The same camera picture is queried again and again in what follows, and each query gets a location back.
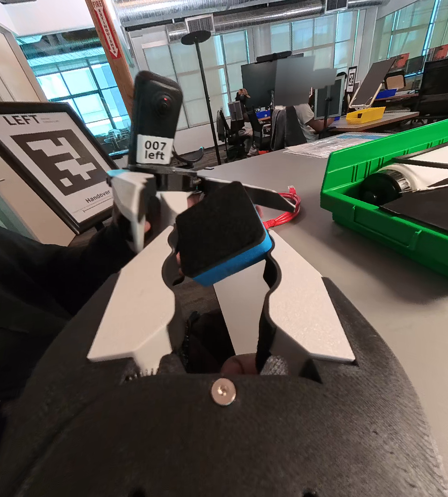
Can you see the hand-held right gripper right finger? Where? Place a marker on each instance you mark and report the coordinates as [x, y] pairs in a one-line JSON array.
[[305, 310]]

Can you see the black curved floor stand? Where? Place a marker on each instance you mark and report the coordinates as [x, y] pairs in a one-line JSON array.
[[195, 155]]

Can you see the blue black whiteboard eraser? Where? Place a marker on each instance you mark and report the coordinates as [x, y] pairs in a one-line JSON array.
[[220, 233]]

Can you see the wooden support post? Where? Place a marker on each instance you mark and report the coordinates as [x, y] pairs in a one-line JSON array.
[[115, 73]]

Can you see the office chair with grey jacket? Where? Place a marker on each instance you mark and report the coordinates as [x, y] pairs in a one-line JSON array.
[[286, 128]]

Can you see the black floor lamp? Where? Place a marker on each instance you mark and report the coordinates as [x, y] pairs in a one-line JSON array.
[[204, 89]]

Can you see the small marker tag sign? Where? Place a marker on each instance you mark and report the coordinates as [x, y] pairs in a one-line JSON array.
[[352, 79]]

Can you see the black framed marker sign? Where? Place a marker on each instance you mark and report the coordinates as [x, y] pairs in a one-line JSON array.
[[53, 163]]

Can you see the black webcam bar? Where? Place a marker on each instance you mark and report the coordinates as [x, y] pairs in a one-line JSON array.
[[272, 57]]

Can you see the person's left hand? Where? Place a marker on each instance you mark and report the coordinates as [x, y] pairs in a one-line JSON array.
[[178, 268]]

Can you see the large silver ventilation duct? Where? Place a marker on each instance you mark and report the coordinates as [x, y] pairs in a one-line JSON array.
[[228, 9]]

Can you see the black office chair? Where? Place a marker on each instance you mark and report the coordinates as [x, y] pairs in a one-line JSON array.
[[228, 132], [445, 85]]

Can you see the black flat sheet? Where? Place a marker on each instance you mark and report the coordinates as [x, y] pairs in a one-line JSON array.
[[433, 209]]

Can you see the wooden desk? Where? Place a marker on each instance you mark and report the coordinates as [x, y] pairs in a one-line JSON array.
[[394, 116]]

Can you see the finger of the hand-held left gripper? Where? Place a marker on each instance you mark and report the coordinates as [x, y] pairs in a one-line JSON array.
[[270, 198], [129, 202]]

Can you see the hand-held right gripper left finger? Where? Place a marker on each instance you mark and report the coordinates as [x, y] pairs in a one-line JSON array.
[[138, 303]]

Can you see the tilted black board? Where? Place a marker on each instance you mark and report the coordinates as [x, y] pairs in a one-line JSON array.
[[377, 75]]

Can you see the green plastic bin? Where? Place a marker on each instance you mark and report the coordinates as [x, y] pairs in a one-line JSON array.
[[383, 240]]

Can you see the clear sleeve with papers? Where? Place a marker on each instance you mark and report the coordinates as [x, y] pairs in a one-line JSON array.
[[325, 147]]

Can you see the slim duct with grilles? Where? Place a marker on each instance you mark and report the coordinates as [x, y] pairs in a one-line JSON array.
[[255, 25]]

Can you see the yellow plastic bin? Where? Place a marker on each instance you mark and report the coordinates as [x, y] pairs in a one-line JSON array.
[[363, 115]]

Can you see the red white vertical sign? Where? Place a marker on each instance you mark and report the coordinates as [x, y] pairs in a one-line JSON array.
[[107, 31]]

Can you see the white bottle black cap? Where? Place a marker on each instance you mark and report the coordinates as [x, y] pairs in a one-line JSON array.
[[379, 188]]

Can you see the small monitor on stand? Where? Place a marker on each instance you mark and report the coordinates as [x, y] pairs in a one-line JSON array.
[[330, 97]]

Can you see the large black monitor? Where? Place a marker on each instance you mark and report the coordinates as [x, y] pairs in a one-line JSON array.
[[257, 85]]

